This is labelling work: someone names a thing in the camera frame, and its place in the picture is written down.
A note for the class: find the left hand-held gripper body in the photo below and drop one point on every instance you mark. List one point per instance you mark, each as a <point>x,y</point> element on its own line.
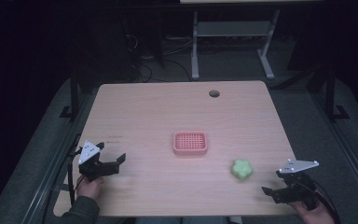
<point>97,168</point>

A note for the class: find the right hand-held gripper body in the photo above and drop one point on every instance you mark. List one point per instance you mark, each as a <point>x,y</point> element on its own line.
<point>296,183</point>

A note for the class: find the person's left hand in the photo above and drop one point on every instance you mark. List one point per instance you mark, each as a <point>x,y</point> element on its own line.
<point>89,187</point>

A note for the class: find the person's right hand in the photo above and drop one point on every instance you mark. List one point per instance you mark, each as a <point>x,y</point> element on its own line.
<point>313,215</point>

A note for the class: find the green flower-shaped soap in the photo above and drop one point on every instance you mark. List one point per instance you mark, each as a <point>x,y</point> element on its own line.
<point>241,169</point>

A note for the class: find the black metal stand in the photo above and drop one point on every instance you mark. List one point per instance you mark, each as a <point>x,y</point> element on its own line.
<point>332,93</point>
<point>73,93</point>

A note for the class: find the pink slotted soap dish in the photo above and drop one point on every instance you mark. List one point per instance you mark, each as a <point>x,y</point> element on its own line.
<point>190,143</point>

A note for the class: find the white metal desk frame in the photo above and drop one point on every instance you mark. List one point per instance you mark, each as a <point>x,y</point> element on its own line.
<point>233,28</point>

